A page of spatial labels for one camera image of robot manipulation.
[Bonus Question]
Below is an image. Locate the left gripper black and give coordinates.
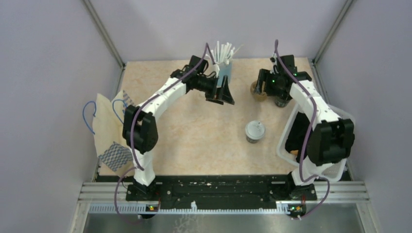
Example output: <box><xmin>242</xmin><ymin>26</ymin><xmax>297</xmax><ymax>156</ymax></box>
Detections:
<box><xmin>196</xmin><ymin>75</ymin><xmax>235</xmax><ymax>105</ymax></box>

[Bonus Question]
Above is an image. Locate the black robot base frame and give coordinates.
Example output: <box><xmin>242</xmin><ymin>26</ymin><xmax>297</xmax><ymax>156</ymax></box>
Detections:
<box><xmin>96</xmin><ymin>173</ymin><xmax>318</xmax><ymax>210</ymax></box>

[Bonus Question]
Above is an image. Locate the blue straw holder cup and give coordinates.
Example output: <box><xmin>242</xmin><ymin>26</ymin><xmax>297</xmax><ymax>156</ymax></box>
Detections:
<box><xmin>216</xmin><ymin>63</ymin><xmax>233</xmax><ymax>87</ymax></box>

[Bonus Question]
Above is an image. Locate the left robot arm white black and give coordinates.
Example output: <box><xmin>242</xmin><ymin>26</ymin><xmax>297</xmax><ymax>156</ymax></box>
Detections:
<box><xmin>122</xmin><ymin>55</ymin><xmax>235</xmax><ymax>201</ymax></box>

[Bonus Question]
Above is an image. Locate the brown pulp cup carrier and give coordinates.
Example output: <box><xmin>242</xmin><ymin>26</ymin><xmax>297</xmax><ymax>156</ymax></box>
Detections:
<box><xmin>250</xmin><ymin>81</ymin><xmax>269</xmax><ymax>102</ymax></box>

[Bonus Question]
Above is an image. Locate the single white cup lid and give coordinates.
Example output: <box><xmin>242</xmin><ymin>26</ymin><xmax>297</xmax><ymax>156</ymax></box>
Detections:
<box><xmin>245</xmin><ymin>120</ymin><xmax>266</xmax><ymax>136</ymax></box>

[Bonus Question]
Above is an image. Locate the black cloth in basket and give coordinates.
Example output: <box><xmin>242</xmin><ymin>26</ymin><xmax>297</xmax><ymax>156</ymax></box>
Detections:
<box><xmin>285</xmin><ymin>112</ymin><xmax>309</xmax><ymax>162</ymax></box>

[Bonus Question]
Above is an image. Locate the white cable duct strip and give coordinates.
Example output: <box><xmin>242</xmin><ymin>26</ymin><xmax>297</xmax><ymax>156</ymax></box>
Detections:
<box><xmin>88</xmin><ymin>200</ymin><xmax>307</xmax><ymax>216</ymax></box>

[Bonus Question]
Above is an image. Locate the patterned paper takeout bag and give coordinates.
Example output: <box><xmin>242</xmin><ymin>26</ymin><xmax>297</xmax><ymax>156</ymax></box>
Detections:
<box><xmin>82</xmin><ymin>89</ymin><xmax>134</xmax><ymax>177</ymax></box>

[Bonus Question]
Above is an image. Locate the single dark coffee cup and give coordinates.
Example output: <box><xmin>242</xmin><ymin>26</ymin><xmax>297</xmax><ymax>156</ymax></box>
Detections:
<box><xmin>246</xmin><ymin>134</ymin><xmax>264</xmax><ymax>144</ymax></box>

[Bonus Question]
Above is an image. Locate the white plastic basket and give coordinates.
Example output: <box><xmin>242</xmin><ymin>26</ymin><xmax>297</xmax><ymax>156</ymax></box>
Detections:
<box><xmin>276</xmin><ymin>105</ymin><xmax>355</xmax><ymax>185</ymax></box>

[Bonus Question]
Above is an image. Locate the stack of black cups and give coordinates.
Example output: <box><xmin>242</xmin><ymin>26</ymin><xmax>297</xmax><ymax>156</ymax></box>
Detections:
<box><xmin>274</xmin><ymin>98</ymin><xmax>290</xmax><ymax>108</ymax></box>

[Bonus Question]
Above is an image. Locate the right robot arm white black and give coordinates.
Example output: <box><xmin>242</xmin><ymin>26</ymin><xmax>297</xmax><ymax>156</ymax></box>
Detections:
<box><xmin>254</xmin><ymin>54</ymin><xmax>355</xmax><ymax>200</ymax></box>

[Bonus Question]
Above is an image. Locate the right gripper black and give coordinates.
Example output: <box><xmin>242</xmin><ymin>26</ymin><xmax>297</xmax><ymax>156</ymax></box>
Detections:
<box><xmin>254</xmin><ymin>69</ymin><xmax>283</xmax><ymax>98</ymax></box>

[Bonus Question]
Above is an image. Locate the bundle of white straws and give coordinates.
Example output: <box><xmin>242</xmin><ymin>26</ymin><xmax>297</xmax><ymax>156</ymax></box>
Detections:
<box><xmin>206</xmin><ymin>41</ymin><xmax>242</xmax><ymax>65</ymax></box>

